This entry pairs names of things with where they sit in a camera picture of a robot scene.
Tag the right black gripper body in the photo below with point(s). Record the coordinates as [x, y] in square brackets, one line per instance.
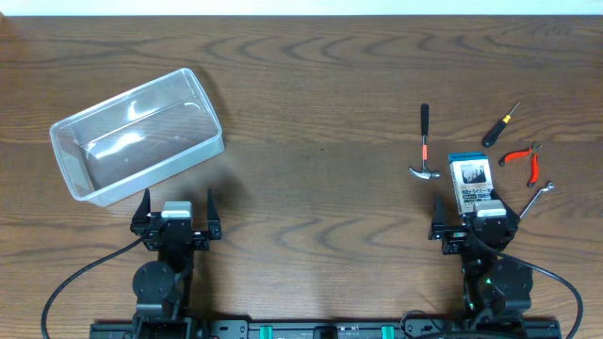
[455, 240]

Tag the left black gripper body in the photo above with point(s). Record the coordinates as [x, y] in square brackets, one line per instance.
[201, 242]

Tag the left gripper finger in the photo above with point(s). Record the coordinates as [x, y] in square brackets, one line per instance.
[144, 209]
[212, 213]

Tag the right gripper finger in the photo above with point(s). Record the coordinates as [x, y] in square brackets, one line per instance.
[439, 217]
[496, 197]

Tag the blue white screwdriver set box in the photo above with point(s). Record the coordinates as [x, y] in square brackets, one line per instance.
[471, 178]

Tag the small claw hammer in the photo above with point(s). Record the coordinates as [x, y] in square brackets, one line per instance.
[424, 173]

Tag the silver wrench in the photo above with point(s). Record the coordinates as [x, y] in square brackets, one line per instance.
[547, 188]

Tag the black handled screwdriver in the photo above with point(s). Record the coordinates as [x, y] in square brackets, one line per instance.
[491, 137]

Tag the red handled pliers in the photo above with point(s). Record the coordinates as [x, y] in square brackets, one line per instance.
[532, 153]

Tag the clear plastic container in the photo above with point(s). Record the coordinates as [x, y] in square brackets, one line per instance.
[137, 139]

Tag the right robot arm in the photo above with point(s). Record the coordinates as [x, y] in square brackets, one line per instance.
[496, 290]

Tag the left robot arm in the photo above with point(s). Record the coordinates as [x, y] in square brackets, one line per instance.
[162, 286]

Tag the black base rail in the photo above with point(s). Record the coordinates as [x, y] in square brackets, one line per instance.
[413, 327]

